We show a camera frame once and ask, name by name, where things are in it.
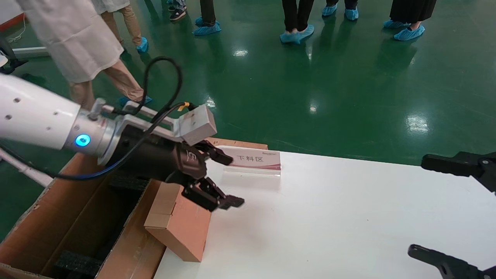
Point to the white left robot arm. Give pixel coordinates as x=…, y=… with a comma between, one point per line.
x=35, y=112

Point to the black floor stand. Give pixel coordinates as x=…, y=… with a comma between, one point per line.
x=7, y=50

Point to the person in blue jeans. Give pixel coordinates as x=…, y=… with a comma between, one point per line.
x=178, y=14

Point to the person in black trousers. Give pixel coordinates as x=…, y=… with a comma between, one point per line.
x=296, y=15
x=350, y=13
x=208, y=11

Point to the large open cardboard box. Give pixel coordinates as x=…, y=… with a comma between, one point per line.
x=58, y=217

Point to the white pink table sign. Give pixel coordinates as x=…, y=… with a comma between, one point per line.
x=255, y=159

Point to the small cardboard box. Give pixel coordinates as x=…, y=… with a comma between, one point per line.
x=186, y=232

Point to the person in white coat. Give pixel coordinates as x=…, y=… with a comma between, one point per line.
x=69, y=35
x=130, y=23

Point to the grey floor base bar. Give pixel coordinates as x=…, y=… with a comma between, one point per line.
x=31, y=52

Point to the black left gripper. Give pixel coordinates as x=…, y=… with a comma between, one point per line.
x=155, y=157

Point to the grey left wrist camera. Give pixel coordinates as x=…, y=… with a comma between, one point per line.
x=195, y=124

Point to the black foam block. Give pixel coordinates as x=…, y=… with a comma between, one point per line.
x=77, y=263
x=128, y=183

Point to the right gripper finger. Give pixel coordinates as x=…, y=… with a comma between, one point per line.
x=461, y=164
x=449, y=265

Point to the person in black skirt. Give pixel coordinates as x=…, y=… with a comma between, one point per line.
x=412, y=9

